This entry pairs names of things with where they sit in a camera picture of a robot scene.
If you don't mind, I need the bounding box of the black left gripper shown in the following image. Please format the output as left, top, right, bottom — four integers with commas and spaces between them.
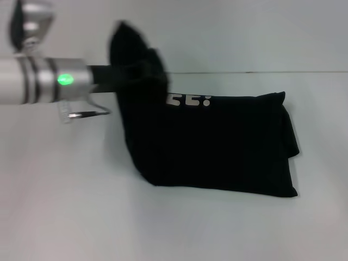
86, 64, 122, 95

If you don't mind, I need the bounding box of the black shirt with FREE print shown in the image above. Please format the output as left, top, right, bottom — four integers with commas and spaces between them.
107, 20, 301, 198

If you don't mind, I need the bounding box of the thin black cable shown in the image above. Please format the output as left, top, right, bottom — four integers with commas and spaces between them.
69, 94, 113, 119

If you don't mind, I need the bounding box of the silver cable connector plug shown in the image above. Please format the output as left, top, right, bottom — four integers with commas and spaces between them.
58, 100, 72, 126

